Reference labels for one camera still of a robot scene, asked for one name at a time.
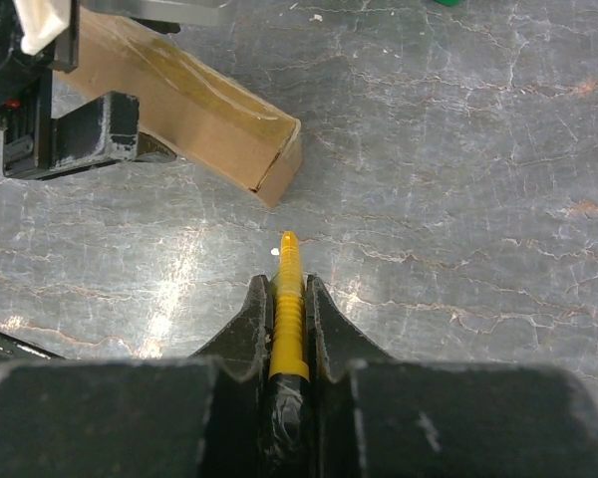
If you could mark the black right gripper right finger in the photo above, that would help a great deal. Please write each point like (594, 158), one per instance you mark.
(333, 340)

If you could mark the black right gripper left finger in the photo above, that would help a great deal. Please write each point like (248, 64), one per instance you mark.
(240, 349)

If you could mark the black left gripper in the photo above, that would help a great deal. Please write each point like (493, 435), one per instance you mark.
(102, 132)

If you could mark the yellow utility knife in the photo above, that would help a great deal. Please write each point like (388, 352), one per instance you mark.
(285, 421)

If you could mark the brown cardboard express box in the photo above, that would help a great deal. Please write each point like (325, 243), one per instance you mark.
(200, 114)

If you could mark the green plastic tray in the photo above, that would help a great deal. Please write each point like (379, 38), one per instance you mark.
(449, 3)

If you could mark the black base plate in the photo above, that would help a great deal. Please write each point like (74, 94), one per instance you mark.
(15, 351)

